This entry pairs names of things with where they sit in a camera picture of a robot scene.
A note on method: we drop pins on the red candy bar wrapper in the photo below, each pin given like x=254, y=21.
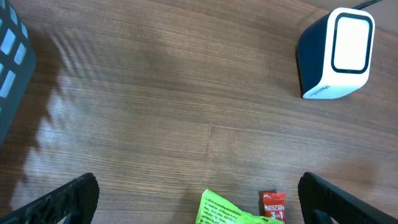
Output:
x=274, y=205

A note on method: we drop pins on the white barcode scanner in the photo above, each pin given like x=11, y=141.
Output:
x=334, y=54

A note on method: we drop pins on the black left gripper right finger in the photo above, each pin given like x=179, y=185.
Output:
x=323, y=202

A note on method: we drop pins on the green snack packet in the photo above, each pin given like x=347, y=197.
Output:
x=215, y=209

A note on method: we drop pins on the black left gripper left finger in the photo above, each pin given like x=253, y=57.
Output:
x=74, y=202

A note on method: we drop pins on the grey plastic mesh basket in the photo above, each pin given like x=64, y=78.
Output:
x=18, y=62

